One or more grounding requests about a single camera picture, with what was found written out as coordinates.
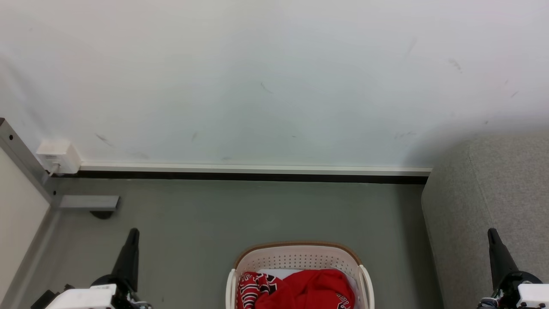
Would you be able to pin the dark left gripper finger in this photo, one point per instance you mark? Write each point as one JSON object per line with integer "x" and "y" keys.
{"x": 128, "y": 259}

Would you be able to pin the white wall socket box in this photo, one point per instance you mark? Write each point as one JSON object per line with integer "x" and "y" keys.
{"x": 59, "y": 155}

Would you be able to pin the grey fabric sofa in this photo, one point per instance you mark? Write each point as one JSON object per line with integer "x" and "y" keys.
{"x": 493, "y": 193}

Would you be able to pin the white baseboard strip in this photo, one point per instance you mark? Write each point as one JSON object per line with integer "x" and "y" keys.
{"x": 257, "y": 168}

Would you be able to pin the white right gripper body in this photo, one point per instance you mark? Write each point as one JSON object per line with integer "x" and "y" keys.
{"x": 529, "y": 294}

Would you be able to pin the black round frame foot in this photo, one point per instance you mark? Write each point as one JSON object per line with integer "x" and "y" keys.
{"x": 102, "y": 214}

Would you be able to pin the beige partition panel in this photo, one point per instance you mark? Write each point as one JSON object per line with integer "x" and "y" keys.
{"x": 19, "y": 214}

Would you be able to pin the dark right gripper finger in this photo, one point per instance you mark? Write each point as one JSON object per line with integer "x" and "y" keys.
{"x": 499, "y": 259}

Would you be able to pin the white perforated laundry basket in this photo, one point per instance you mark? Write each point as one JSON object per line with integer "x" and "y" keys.
{"x": 300, "y": 258}

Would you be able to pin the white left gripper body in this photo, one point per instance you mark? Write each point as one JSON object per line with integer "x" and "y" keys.
{"x": 83, "y": 297}

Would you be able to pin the grey metal frame post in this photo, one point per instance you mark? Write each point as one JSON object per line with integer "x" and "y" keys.
{"x": 25, "y": 165}

